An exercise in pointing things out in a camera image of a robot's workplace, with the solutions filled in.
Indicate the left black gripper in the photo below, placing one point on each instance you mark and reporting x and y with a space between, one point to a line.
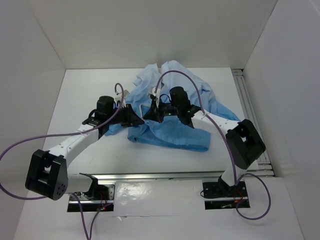
131 118

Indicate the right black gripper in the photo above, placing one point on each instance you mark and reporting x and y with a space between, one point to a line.
154 114

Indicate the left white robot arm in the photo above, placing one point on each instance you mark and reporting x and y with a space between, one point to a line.
48 170

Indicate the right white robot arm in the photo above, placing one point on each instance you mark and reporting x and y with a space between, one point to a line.
242 140

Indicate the front aluminium rail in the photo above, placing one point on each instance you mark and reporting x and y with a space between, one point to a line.
157 176

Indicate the aluminium rail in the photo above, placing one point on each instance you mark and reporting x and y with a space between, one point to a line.
264 163
157 176

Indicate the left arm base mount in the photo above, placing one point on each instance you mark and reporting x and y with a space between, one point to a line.
98 198

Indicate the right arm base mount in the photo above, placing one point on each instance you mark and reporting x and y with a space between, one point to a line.
218 196

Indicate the right side aluminium rail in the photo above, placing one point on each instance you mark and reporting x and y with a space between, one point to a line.
264 163

